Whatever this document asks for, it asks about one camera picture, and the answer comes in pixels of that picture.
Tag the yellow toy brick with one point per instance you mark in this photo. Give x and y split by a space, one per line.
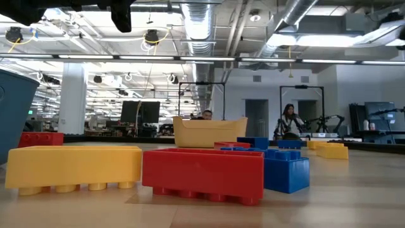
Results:
332 152

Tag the grey door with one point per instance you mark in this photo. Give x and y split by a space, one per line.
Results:
257 120
308 109

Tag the person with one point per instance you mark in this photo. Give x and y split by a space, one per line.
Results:
289 123
207 114

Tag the black computer monitor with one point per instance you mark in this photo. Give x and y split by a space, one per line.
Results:
151 112
129 112

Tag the grey wall vent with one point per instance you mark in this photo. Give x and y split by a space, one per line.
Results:
257 78
304 79

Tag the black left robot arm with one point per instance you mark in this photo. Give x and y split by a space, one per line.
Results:
19 12

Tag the silver ventilation duct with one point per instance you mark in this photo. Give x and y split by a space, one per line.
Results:
199 25
294 12

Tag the blue toy brick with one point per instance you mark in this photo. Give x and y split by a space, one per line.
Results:
256 143
289 144
286 175

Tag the yellow plastic bin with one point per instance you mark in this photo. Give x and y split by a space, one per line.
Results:
209 133

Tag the dark wall monitor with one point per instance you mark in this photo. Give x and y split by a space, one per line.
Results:
378 109

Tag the orange-yellow toy brick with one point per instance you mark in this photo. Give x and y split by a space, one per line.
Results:
313 145
72 168

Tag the white bottle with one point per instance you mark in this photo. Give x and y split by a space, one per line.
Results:
372 126
366 125

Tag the black tabletop robot arm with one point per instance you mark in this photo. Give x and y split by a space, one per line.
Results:
332 117

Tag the white building pillar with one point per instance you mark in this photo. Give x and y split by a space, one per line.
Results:
72 101

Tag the blue-teal plastic bin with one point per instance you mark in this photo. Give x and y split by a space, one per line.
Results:
16 120

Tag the round ceiling fixture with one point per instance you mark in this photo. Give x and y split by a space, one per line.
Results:
255 17

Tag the black rig frame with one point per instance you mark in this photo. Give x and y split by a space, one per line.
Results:
300 86
202 83

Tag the dark office desk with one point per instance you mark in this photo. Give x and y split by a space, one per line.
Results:
386 136

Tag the black upright panel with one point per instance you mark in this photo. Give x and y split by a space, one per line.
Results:
356 117

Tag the white robot platform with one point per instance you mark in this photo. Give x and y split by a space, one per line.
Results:
326 135

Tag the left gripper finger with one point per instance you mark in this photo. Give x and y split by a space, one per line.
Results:
121 19

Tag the red toy brick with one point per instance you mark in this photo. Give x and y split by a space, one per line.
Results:
202 174
228 145
44 140

